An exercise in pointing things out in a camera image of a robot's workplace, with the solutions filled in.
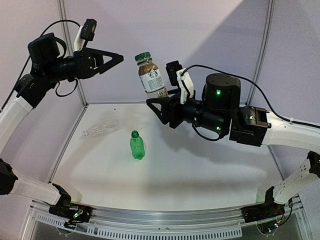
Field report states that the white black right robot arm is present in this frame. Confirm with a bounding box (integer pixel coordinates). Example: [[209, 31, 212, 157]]
[[146, 73, 320, 219]]

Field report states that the coffee bottle with dark cap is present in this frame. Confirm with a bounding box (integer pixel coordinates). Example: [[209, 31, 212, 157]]
[[134, 51, 168, 99]]

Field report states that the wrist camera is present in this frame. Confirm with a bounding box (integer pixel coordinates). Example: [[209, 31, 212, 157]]
[[165, 60, 196, 105], [73, 18, 97, 51]]

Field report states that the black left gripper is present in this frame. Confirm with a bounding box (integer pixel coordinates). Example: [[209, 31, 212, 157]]
[[43, 44, 124, 82]]

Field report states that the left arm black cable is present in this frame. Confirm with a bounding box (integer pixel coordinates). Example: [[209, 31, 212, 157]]
[[0, 19, 82, 112]]

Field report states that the aluminium frame rail left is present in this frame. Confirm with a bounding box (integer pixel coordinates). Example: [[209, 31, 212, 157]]
[[47, 103, 88, 184]]

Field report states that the aluminium frame rail back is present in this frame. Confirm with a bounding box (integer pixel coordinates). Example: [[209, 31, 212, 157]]
[[87, 100, 146, 105]]

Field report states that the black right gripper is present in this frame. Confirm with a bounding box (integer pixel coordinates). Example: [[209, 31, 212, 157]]
[[145, 88, 226, 135]]

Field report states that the aluminium frame rail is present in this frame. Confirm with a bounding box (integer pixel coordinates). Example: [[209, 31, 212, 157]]
[[47, 103, 88, 184], [87, 100, 146, 105]]

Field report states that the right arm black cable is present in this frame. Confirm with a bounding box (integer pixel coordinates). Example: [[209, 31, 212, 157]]
[[181, 64, 320, 142]]

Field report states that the aluminium frame post left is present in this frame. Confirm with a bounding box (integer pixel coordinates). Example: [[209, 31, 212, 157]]
[[57, 0, 88, 107]]

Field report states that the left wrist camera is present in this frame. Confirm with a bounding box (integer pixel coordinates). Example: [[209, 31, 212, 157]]
[[73, 18, 97, 51]]

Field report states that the green plastic bottle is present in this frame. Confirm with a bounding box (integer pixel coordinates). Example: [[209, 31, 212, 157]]
[[129, 130, 145, 160]]

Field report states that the clear plastic bottle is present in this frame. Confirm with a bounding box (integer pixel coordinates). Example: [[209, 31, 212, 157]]
[[82, 120, 120, 137]]

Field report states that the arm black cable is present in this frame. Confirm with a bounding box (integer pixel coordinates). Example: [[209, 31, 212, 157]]
[[0, 19, 82, 112], [181, 64, 320, 142]]

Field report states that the aluminium frame post right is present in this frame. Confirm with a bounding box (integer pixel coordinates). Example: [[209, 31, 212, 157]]
[[246, 0, 275, 106]]

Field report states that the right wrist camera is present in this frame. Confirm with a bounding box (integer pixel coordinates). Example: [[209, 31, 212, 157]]
[[165, 60, 196, 105]]

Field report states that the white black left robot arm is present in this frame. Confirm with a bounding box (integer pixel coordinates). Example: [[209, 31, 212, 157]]
[[0, 32, 124, 217]]

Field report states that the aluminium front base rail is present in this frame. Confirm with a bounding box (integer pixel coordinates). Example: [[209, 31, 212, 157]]
[[21, 196, 313, 240]]

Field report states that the aluminium frame post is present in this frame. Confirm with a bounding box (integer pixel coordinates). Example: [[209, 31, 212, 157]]
[[57, 0, 88, 107], [246, 0, 275, 106]]

